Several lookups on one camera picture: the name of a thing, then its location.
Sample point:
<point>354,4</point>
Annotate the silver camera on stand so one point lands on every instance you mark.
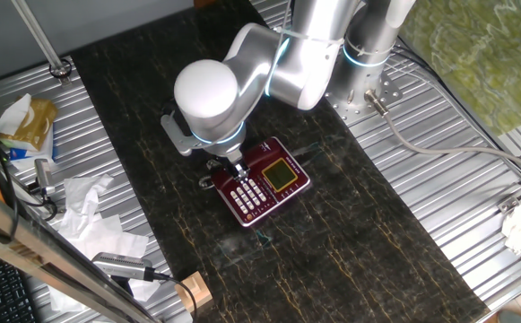
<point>44,175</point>

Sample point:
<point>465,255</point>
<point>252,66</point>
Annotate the shiny metal frame beam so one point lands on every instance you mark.
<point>40,251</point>

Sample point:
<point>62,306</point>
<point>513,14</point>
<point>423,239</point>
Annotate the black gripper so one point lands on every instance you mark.
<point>231,163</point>

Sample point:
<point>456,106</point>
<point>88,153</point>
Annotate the dark red telephone handset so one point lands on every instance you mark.
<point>260,154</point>

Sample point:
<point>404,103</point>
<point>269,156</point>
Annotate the black marble pattern mat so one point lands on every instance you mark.
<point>309,251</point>

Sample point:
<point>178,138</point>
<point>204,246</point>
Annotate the light wooden block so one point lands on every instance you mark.
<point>195,291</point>

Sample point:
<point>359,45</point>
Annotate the large white tissue sheet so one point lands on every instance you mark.
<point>103,240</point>

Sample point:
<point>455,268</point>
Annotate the green marble pattern sheet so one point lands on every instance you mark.
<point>480,58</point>

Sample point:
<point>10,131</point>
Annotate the yellow tissue box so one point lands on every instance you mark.
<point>36,121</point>

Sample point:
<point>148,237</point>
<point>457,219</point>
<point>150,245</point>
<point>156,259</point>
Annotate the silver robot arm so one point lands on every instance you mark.
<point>206,98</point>

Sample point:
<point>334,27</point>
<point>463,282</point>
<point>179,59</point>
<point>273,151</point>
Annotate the black keyboard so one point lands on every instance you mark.
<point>0,291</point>

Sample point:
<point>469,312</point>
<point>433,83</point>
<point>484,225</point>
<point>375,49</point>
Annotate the white and blue packet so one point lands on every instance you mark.
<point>31,154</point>

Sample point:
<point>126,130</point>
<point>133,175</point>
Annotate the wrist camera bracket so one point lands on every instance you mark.
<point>177,134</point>

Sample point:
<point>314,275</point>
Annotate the crumpled white tissue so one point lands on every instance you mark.
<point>85,197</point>

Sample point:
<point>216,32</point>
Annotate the aluminium camera pole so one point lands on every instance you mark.
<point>40,40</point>

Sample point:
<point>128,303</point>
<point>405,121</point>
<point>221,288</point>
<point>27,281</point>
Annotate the silver robot mounting plate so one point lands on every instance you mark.
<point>358,105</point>

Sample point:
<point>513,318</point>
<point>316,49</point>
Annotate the grey ribbed camera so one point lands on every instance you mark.
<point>123,264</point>

